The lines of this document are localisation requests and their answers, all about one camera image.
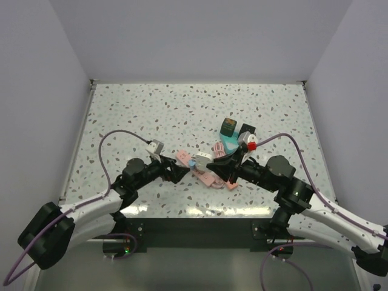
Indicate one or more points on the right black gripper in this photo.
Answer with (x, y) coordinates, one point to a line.
(228, 168)

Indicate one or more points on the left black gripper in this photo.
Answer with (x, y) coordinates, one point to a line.
(175, 172)

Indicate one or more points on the pink power strip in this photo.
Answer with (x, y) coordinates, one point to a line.
(209, 179)

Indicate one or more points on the white square plug adapter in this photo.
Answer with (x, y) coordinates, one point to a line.
(201, 160)

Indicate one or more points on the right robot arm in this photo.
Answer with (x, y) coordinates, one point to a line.
(304, 212)

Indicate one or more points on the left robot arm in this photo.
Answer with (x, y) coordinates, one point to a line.
(50, 232)

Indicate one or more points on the orange plug adapter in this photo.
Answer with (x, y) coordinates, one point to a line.
(231, 186)

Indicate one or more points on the blue plug adapter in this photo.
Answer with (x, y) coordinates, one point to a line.
(192, 164)

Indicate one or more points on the teal triangular socket base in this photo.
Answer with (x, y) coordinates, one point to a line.
(230, 143)

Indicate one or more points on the green cube adapter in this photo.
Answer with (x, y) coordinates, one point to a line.
(228, 127)

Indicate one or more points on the black cube adapter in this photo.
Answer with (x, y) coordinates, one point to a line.
(247, 128)

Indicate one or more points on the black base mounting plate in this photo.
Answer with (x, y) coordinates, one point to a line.
(192, 233)

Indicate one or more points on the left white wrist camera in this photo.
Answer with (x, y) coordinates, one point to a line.
(154, 149)

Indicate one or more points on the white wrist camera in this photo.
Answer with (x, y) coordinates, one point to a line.
(249, 142)
(154, 149)

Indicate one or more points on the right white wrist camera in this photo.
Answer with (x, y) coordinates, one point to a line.
(249, 142)

